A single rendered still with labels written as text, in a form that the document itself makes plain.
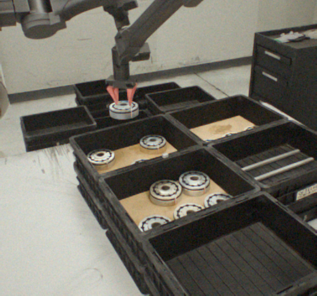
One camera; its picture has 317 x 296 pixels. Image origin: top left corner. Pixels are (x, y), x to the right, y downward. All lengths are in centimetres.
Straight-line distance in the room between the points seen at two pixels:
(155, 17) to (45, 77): 323
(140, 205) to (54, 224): 34
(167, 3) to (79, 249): 80
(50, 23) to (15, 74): 329
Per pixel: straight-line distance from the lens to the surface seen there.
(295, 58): 266
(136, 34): 120
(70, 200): 155
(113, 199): 115
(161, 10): 110
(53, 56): 423
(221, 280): 107
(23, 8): 97
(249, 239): 118
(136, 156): 152
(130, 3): 173
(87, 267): 129
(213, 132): 169
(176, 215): 119
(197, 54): 477
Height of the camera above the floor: 163
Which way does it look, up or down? 29 degrees down
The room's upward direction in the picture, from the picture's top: 1 degrees counter-clockwise
